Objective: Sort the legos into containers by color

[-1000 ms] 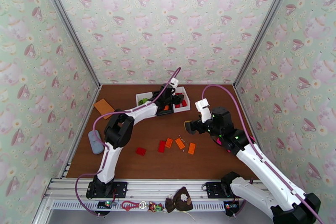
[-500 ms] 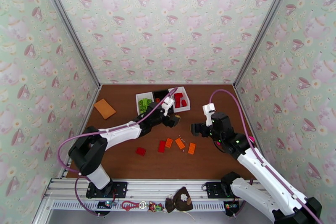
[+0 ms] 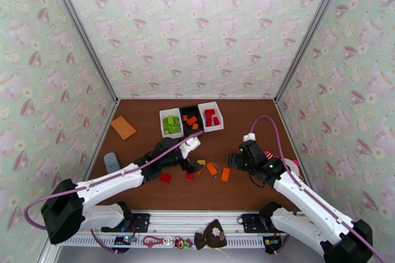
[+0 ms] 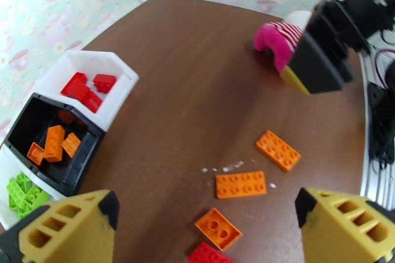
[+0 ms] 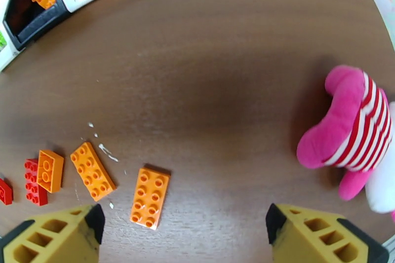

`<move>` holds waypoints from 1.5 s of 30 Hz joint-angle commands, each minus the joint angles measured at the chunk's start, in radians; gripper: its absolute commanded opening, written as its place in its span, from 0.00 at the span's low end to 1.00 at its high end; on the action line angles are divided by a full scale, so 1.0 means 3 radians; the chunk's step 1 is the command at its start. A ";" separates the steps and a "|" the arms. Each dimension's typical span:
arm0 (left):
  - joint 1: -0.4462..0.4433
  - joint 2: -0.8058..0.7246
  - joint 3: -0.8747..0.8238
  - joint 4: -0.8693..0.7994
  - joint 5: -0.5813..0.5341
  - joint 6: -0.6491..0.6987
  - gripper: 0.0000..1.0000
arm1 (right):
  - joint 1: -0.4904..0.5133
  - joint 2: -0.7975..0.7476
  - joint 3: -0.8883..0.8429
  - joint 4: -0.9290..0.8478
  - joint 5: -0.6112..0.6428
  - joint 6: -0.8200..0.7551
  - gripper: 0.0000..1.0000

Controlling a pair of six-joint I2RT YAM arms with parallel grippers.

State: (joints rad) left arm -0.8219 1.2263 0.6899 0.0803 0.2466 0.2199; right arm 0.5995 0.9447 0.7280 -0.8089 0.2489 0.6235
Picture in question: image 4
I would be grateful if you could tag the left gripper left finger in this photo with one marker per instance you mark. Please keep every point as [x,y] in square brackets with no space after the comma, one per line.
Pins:
[86,240]

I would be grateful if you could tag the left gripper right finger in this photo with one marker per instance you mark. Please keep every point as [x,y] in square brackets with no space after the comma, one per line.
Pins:
[327,240]

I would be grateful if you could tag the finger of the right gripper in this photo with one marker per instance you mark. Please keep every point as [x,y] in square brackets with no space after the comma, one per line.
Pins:
[318,67]

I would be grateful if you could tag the green lego brick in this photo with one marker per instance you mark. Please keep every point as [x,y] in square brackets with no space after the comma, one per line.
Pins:
[38,197]
[26,211]

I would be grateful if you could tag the green lego built structure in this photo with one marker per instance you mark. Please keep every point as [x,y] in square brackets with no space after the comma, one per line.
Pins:
[18,191]

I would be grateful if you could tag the orange lego brick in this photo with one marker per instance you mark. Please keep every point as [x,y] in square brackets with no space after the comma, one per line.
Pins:
[277,151]
[216,229]
[71,145]
[35,154]
[54,143]
[240,185]

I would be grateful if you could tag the red lego brick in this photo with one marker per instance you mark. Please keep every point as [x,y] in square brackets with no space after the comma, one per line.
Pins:
[105,81]
[92,102]
[75,88]
[206,256]

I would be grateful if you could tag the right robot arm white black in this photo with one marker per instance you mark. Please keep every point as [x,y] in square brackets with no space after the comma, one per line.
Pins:
[391,74]

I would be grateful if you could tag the black plastic bin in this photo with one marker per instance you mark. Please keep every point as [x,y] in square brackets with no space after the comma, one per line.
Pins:
[83,160]

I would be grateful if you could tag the white plastic bin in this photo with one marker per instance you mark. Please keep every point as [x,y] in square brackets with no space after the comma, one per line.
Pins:
[6,163]
[123,98]

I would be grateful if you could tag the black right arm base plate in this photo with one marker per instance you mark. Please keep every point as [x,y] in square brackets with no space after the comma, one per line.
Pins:
[381,123]

